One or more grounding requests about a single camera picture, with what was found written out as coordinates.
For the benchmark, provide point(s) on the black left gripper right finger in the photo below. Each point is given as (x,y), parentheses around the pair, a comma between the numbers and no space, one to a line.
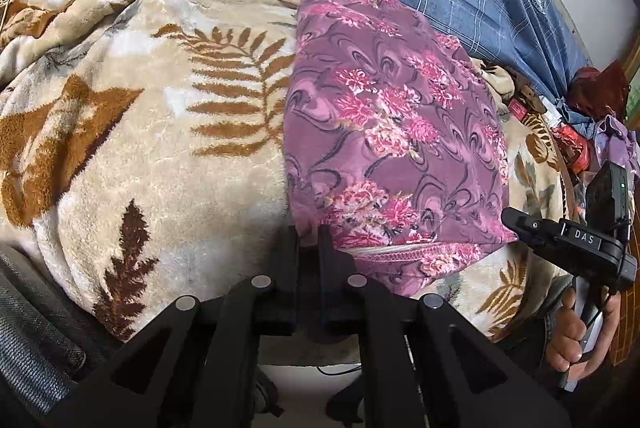
(341,304)

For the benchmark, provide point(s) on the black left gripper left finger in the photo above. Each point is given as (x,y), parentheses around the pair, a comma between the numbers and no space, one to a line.
(283,269)

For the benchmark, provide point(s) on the purple floral garment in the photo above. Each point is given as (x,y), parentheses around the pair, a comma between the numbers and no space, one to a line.
(392,143)

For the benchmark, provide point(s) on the lilac clothes pile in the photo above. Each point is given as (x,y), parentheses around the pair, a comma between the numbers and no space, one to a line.
(613,142)

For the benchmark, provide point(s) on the right hand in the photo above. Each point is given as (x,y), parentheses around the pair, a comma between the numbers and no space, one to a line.
(564,350)

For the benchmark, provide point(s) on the red plastic packet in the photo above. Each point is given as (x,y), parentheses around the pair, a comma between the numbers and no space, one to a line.
(574,148)

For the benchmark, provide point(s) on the dark red cloth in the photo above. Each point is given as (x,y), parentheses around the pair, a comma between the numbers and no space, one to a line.
(597,94)

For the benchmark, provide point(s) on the beige leaf pattern blanket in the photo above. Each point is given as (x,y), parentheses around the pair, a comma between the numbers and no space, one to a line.
(142,156)

